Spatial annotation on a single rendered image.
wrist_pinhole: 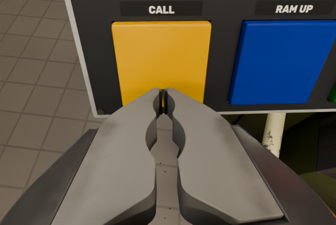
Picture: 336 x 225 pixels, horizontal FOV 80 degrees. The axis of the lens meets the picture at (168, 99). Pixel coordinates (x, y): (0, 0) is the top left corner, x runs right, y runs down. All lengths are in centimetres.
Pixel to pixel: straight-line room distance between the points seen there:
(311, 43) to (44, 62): 159
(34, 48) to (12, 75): 25
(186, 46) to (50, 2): 197
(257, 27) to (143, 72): 9
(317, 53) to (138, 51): 14
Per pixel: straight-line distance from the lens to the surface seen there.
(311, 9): 20
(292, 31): 19
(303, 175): 91
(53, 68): 160
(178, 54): 16
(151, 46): 16
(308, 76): 22
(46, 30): 187
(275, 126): 62
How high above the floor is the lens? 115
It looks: 63 degrees down
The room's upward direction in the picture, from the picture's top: 3 degrees clockwise
